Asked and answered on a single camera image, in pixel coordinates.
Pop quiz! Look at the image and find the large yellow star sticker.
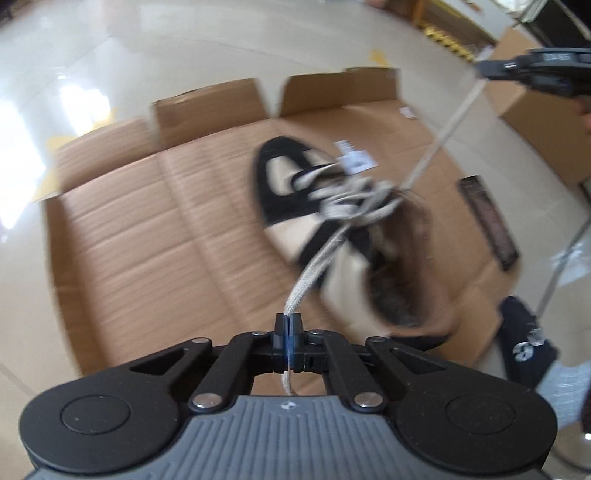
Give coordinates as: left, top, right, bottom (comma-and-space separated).
32, 108, 121, 204

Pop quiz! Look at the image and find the black and beige shoe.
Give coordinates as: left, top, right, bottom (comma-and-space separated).
252, 136, 458, 349

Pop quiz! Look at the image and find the person's right leg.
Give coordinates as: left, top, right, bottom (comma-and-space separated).
536, 359, 591, 437

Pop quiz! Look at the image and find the white paper label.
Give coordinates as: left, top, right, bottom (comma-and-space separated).
337, 138, 377, 174

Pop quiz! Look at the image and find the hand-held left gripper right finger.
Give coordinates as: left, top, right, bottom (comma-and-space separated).
289, 313, 445, 412

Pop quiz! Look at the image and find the black slipper with white print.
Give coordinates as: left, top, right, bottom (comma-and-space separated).
499, 295, 560, 389

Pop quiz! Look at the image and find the beige shoelace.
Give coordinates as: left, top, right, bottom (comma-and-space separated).
281, 76, 490, 398

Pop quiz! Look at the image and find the yellow black striped tape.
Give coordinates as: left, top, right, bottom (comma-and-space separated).
422, 25, 476, 63

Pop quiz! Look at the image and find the flattened cardboard box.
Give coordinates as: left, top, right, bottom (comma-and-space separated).
44, 67, 522, 377

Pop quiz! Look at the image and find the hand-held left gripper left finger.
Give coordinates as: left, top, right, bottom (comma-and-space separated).
129, 314, 288, 412

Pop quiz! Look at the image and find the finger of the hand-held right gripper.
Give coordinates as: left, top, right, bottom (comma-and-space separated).
475, 58, 532, 79

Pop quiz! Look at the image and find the black smartphone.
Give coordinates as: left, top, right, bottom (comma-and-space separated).
456, 175, 520, 273

